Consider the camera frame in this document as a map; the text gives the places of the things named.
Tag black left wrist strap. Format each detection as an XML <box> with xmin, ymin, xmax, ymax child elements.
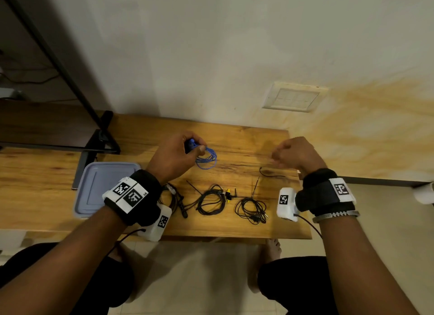
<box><xmin>102</xmin><ymin>169</ymin><xmax>163</xmax><ymax>227</ymax></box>

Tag person's left hand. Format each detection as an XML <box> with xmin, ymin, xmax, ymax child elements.
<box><xmin>146</xmin><ymin>132</ymin><xmax>208</xmax><ymax>185</ymax></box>

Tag black wrist strap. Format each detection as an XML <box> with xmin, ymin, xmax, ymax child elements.
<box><xmin>102</xmin><ymin>169</ymin><xmax>163</xmax><ymax>227</ymax></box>
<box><xmin>295</xmin><ymin>168</ymin><xmax>357</xmax><ymax>217</ymax></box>

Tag black right wrist strap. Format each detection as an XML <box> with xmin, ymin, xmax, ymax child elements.
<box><xmin>295</xmin><ymin>168</ymin><xmax>357</xmax><ymax>217</ymax></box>

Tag person's left forearm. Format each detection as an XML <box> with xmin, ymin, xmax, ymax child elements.
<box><xmin>0</xmin><ymin>206</ymin><xmax>127</xmax><ymax>315</ymax></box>

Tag black cable with thick plug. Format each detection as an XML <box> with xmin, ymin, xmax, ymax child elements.
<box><xmin>159</xmin><ymin>183</ymin><xmax>189</xmax><ymax>219</ymax></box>

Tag person's bare foot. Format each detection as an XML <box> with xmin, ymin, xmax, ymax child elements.
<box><xmin>264</xmin><ymin>238</ymin><xmax>282</xmax><ymax>262</ymax></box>

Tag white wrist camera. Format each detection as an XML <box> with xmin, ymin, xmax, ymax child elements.
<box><xmin>137</xmin><ymin>204</ymin><xmax>173</xmax><ymax>242</ymax></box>
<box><xmin>276</xmin><ymin>187</ymin><xmax>300</xmax><ymax>222</ymax></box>

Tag grey plastic container lid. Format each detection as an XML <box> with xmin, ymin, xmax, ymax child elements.
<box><xmin>73</xmin><ymin>161</ymin><xmax>142</xmax><ymax>219</ymax></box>

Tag black metal rack frame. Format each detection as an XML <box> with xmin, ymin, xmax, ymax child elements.
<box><xmin>0</xmin><ymin>0</ymin><xmax>121</xmax><ymax>190</ymax></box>

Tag person's right forearm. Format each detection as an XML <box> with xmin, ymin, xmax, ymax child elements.
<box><xmin>319</xmin><ymin>216</ymin><xmax>420</xmax><ymax>315</ymax></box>

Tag black right camera cable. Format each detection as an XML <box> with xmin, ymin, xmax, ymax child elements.
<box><xmin>293</xmin><ymin>213</ymin><xmax>323</xmax><ymax>240</ymax></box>

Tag blue cable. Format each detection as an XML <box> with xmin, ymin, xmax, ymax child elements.
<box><xmin>185</xmin><ymin>139</ymin><xmax>218</xmax><ymax>170</ymax></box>

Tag cream wall switch plate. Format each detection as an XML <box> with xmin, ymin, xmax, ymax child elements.
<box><xmin>261</xmin><ymin>81</ymin><xmax>329</xmax><ymax>113</ymax></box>

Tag person's right hand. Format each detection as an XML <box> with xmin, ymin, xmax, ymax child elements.
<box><xmin>271</xmin><ymin>137</ymin><xmax>328</xmax><ymax>177</ymax></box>

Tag silver bracelet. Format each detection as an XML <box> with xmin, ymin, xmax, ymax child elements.
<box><xmin>312</xmin><ymin>210</ymin><xmax>361</xmax><ymax>224</ymax></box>

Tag black coiled earphone cable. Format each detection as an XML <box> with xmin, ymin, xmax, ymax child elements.
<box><xmin>234</xmin><ymin>177</ymin><xmax>269</xmax><ymax>225</ymax></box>

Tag black left camera cable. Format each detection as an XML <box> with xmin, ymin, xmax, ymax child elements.
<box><xmin>106</xmin><ymin>227</ymin><xmax>147</xmax><ymax>258</ymax></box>

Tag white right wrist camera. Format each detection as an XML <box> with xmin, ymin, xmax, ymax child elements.
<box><xmin>276</xmin><ymin>187</ymin><xmax>300</xmax><ymax>222</ymax></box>

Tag black shorts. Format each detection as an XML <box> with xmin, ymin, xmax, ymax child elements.
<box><xmin>0</xmin><ymin>242</ymin><xmax>340</xmax><ymax>315</ymax></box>

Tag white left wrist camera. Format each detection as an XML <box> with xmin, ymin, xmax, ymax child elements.
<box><xmin>137</xmin><ymin>204</ymin><xmax>173</xmax><ymax>242</ymax></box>

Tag short thin black cable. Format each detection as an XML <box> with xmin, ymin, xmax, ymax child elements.
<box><xmin>259</xmin><ymin>166</ymin><xmax>287</xmax><ymax>179</ymax></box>

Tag black camera cable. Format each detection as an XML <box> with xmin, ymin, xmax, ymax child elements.
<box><xmin>293</xmin><ymin>213</ymin><xmax>323</xmax><ymax>240</ymax></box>
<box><xmin>106</xmin><ymin>227</ymin><xmax>147</xmax><ymax>258</ymax></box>

